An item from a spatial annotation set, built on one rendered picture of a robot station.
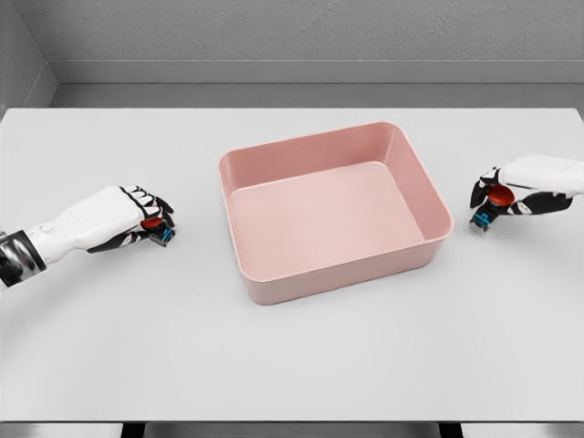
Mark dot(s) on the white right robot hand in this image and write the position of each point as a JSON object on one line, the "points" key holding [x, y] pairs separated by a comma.
{"points": [[534, 175]]}

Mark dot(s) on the red-button industrial switch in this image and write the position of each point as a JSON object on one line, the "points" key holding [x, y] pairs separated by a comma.
{"points": [[160, 230], [492, 205]]}

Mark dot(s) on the pink rectangular plastic basket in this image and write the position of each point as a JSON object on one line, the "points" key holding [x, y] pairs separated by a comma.
{"points": [[335, 212]]}

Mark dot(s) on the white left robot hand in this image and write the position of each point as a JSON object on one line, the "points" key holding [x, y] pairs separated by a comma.
{"points": [[107, 214]]}

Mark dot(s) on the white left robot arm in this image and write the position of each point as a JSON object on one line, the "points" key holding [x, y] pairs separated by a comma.
{"points": [[41, 244]]}

